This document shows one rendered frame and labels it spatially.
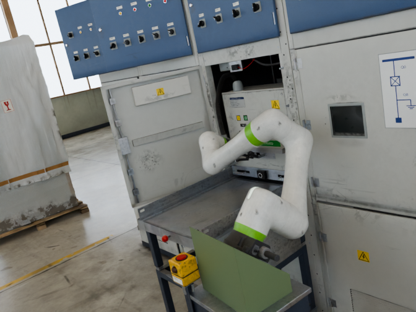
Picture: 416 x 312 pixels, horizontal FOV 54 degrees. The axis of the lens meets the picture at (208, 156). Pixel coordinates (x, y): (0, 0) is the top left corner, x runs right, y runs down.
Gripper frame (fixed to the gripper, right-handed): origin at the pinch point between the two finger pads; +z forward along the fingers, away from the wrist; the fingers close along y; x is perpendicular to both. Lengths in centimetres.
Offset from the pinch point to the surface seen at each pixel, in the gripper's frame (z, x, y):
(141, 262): 39, -145, 97
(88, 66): -46, -149, -53
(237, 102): -8.4, -12.9, -29.7
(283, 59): -23, 30, -45
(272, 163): 9.8, 6.5, 2.2
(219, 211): -22.9, 5.5, 34.4
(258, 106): -7.0, 3.4, -27.0
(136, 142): -47, -51, 5
